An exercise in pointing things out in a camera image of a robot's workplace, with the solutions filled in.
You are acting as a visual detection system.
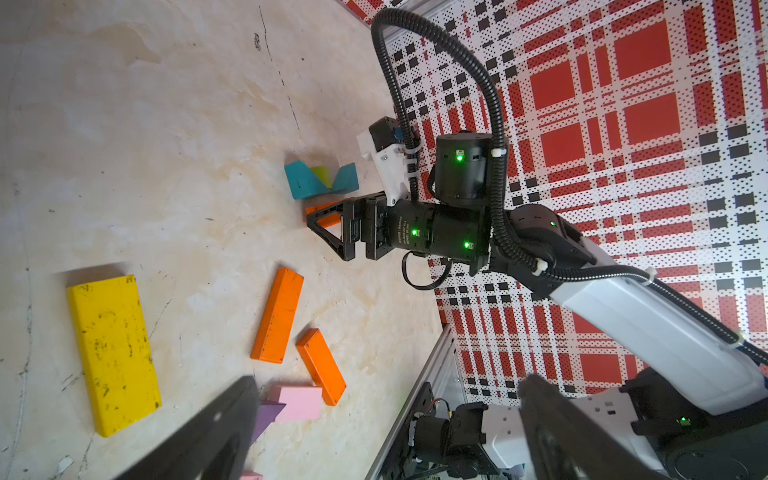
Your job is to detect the green cylinder block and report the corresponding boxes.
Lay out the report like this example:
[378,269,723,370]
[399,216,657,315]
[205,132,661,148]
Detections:
[310,166,333,189]

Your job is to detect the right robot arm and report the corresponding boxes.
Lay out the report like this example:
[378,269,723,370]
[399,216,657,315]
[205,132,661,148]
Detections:
[307,8,767,415]

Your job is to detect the yellow upright long block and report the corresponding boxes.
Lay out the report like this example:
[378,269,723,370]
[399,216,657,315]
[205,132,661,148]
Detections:
[67,275,162,438]

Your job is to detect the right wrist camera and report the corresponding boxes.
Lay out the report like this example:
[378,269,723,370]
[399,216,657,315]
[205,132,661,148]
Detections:
[357,117,416,207]

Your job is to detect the teal triangle block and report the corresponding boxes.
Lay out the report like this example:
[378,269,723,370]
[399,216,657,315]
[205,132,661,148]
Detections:
[284,160,331,200]
[331,163,359,195]

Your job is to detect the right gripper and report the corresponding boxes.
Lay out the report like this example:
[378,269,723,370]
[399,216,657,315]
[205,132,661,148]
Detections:
[306,191,489,275]

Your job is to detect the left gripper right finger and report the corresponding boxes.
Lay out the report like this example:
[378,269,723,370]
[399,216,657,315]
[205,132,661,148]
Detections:
[518,375,663,479]

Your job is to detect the orange block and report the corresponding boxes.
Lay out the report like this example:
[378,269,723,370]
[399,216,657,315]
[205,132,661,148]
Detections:
[296,328,347,407]
[250,268,304,364]
[304,200,344,230]

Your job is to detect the orange block top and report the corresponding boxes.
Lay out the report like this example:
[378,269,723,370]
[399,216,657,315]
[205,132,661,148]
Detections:
[304,200,344,230]

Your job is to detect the pink block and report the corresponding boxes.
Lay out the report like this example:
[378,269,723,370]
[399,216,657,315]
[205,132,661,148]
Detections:
[240,471,263,480]
[267,385,324,423]

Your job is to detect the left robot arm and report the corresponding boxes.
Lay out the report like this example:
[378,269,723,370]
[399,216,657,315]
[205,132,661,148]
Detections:
[121,372,767,479]

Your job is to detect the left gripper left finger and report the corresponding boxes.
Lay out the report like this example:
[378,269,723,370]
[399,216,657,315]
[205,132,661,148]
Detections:
[119,376,259,479]

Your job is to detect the purple triangle block right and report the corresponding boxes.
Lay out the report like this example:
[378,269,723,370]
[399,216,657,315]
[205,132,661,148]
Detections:
[251,401,285,444]

